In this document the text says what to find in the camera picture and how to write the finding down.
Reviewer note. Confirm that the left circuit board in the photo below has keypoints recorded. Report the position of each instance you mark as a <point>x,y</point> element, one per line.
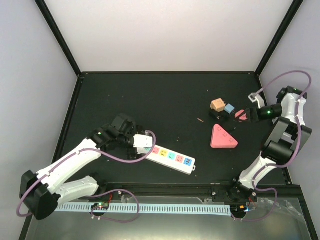
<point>100,206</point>

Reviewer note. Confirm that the circuit board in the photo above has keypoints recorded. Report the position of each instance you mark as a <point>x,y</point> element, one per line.
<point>100,206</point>
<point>239,209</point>

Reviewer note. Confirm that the right circuit board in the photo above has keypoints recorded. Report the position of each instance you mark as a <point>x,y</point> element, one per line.
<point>239,209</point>

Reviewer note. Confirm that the pink square plug piece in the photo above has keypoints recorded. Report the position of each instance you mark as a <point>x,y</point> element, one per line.
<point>241,116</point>

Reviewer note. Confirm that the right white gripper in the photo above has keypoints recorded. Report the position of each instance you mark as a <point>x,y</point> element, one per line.
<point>250,112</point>

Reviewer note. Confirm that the black aluminium frame rail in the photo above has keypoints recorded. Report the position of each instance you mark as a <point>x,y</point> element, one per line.
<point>218,191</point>

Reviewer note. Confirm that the pink extension socket adapter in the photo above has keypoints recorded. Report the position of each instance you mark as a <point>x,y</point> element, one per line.
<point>221,139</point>

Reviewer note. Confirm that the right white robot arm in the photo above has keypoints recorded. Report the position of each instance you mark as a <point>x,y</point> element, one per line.
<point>286,138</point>

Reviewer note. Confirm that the light blue slotted cable duct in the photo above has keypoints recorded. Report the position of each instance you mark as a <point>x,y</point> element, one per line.
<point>145,208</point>

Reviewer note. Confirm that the white power strip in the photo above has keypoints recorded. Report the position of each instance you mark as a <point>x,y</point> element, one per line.
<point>173,160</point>

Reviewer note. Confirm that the orange cube plug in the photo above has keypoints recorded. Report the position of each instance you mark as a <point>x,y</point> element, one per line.
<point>217,105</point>

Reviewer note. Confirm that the blue cube plug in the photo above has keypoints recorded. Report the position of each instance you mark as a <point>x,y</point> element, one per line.
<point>229,108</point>

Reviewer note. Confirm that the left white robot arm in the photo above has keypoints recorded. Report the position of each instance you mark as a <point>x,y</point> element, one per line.
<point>42,192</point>

